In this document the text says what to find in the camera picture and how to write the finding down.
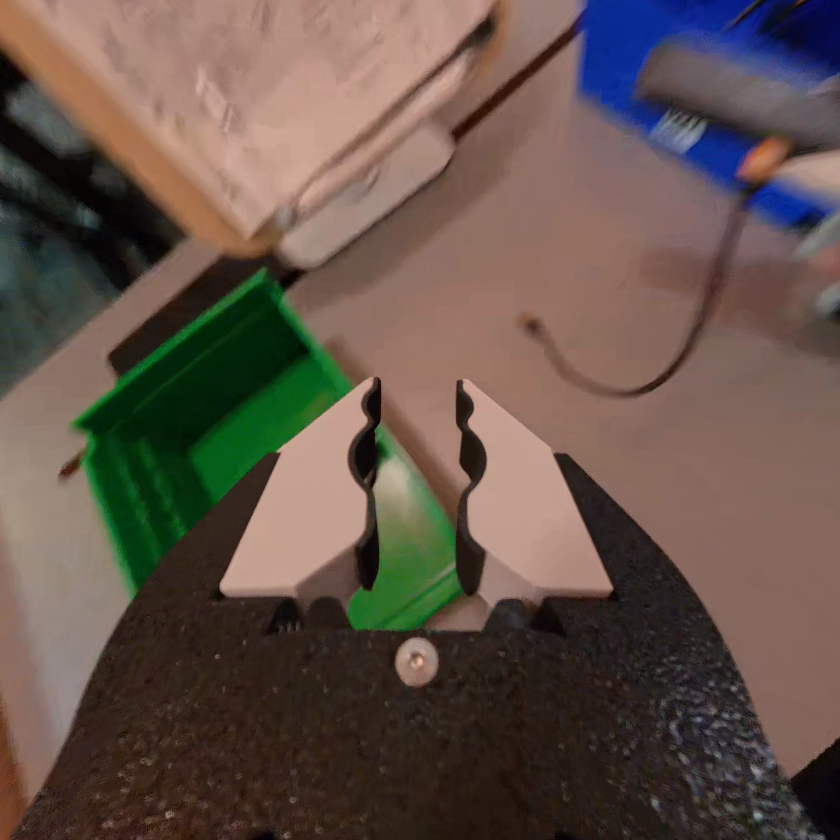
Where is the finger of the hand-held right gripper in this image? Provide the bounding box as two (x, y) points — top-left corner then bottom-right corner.
(777, 156), (840, 198)

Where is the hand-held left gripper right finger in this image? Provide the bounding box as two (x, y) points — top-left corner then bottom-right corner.
(455, 378), (614, 608)

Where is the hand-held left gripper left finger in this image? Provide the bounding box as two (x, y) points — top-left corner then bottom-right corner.
(218, 376), (383, 602)

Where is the orange plug usb cable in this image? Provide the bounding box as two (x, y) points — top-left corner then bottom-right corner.
(518, 136), (793, 399)

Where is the green plastic bin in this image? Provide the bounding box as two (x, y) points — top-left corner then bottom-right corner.
(72, 268), (463, 632)

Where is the black usb hub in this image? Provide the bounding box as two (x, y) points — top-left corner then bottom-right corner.
(635, 41), (840, 153)

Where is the blue plastic bin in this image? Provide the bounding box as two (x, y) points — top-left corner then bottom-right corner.
(577, 0), (840, 227)

